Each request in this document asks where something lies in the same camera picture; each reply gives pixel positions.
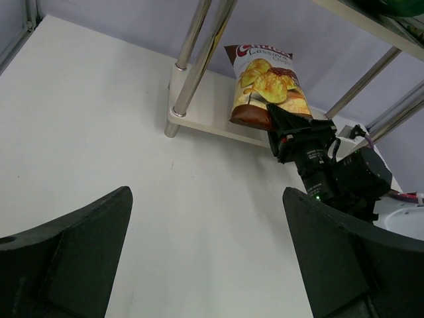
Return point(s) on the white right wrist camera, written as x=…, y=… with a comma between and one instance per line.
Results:
x=357, y=131

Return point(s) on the aluminium frame post left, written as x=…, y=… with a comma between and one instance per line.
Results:
x=19, y=18

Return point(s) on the white two-tier shelf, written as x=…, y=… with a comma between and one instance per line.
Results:
x=198, y=98

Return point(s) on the brown Chuba bag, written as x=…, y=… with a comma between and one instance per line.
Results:
x=265, y=75

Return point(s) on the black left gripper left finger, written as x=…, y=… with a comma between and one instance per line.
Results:
x=67, y=266

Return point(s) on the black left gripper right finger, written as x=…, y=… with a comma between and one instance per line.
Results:
x=351, y=268

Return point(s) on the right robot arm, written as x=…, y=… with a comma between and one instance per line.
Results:
x=358, y=184

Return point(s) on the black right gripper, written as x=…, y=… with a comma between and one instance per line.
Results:
x=302, y=141

